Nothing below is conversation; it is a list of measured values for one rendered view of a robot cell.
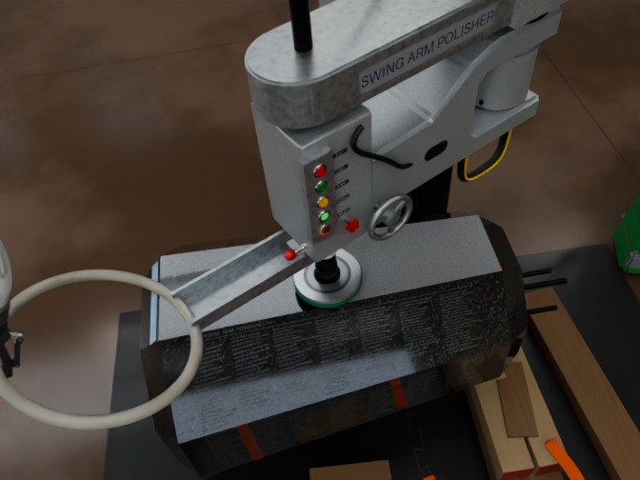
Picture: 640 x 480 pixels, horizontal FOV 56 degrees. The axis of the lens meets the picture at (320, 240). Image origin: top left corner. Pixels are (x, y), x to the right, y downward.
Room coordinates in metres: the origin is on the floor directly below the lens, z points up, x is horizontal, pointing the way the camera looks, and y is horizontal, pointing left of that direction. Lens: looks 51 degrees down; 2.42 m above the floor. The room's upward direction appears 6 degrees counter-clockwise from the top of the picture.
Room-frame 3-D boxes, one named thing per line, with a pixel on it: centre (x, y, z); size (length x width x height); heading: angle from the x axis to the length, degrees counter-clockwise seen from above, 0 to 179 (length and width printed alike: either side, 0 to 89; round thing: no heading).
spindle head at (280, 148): (1.16, -0.08, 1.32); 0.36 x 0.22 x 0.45; 121
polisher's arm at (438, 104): (1.31, -0.35, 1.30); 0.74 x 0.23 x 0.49; 121
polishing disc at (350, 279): (1.12, -0.01, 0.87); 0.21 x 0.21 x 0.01
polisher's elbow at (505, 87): (1.46, -0.58, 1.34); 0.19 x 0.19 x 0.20
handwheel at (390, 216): (1.07, -0.18, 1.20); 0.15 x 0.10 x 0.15; 121
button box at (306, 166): (0.98, -0.01, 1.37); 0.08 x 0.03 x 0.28; 121
